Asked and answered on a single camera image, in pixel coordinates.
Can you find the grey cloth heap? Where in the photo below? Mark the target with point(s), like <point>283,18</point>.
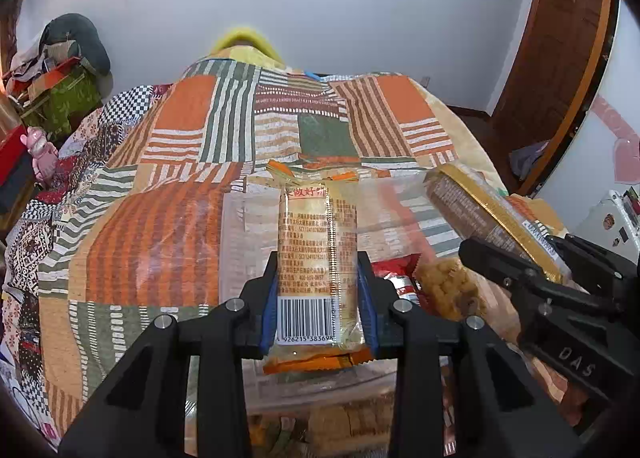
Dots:
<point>530,157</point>

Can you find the orange barcode snack packet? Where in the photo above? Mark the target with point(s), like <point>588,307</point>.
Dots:
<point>316,258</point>

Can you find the pink wall decoration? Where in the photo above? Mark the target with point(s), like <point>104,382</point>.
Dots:
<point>622,137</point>

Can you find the clear plastic bag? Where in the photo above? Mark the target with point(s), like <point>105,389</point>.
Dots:
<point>400,218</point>

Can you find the pink toy figure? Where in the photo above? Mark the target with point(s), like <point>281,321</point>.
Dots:
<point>42,152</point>

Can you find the tan biscuit snack packet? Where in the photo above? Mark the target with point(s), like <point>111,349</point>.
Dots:
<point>352,425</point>

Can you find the white electrical device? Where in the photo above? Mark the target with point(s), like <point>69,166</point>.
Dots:
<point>607,228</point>

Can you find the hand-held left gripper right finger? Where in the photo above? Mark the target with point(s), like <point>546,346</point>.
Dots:
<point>367,310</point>

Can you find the green patterned box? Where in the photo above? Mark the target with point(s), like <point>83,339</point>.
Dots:
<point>65,100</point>

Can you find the yellow pillow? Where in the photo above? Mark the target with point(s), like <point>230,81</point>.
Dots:
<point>245,40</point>

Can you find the patchwork striped blanket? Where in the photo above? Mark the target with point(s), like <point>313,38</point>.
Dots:
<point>165,208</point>

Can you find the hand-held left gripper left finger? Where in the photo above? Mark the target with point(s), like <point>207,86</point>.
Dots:
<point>270,310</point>

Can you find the red box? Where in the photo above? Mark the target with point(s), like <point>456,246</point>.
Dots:
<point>11,147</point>

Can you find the dark grey cushion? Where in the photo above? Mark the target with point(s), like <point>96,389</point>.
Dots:
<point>80,37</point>

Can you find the red snack packet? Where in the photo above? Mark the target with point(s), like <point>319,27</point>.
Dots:
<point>400,280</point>

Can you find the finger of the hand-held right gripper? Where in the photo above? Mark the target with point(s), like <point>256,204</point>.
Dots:
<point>595,258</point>
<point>500,263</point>

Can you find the brown wooden door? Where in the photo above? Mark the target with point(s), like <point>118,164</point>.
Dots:
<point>555,62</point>

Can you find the brown gold-edged snack packet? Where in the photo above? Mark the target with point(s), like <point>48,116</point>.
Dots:
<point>487,208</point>

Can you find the pile of clothes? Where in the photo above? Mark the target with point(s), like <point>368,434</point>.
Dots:
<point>30,65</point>

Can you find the puffed golden snack packet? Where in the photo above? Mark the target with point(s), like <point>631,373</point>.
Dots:
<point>450,290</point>

